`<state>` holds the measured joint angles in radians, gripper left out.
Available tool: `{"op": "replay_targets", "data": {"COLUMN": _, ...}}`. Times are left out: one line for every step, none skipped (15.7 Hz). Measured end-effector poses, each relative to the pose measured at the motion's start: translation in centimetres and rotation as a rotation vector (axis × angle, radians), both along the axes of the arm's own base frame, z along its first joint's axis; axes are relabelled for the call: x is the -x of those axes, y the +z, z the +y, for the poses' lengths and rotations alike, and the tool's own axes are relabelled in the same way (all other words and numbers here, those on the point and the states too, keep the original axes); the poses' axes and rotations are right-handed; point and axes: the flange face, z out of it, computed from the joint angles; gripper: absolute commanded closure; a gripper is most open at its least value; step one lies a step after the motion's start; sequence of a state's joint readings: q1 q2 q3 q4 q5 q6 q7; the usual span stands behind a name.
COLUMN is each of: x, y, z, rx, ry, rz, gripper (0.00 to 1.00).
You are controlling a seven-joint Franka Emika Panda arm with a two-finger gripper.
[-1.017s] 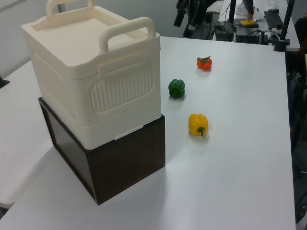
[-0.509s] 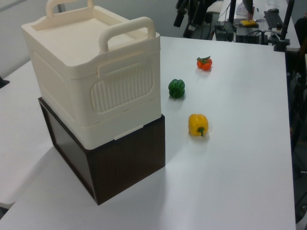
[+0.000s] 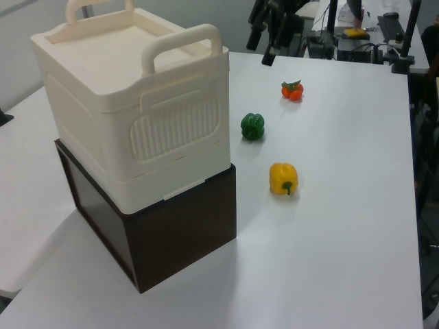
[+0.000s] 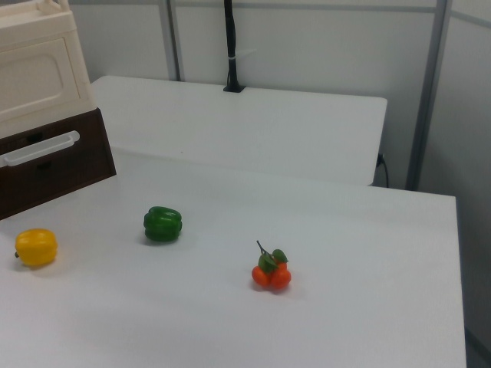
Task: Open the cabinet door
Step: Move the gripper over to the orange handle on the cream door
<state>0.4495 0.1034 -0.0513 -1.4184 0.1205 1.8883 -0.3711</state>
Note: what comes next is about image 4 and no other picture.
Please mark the cream cabinet door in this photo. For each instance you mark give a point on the cream cabinet door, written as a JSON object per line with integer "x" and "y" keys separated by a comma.
{"x": 34, "y": 80}

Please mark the dark brown wooden drawer cabinet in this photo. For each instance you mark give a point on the dark brown wooden drawer cabinet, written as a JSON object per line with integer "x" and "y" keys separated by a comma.
{"x": 57, "y": 180}

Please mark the cream plastic storage cabinet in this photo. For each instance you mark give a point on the cream plastic storage cabinet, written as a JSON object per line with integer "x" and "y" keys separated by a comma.
{"x": 38, "y": 21}

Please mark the white side table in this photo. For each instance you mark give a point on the white side table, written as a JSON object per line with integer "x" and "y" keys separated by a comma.
{"x": 238, "y": 130}

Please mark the green bell pepper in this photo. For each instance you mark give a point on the green bell pepper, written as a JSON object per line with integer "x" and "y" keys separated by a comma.
{"x": 163, "y": 224}

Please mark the orange tangerine cluster with leaves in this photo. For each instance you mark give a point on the orange tangerine cluster with leaves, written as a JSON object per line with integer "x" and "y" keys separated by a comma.
{"x": 279, "y": 279}

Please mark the yellow bell pepper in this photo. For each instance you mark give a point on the yellow bell pepper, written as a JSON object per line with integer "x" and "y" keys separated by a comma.
{"x": 36, "y": 247}

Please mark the black camera pole with clamp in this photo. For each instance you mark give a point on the black camera pole with clamp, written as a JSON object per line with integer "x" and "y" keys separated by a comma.
{"x": 231, "y": 46}

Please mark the grey partition post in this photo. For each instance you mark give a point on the grey partition post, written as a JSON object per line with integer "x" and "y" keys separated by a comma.
{"x": 171, "y": 38}
{"x": 427, "y": 96}

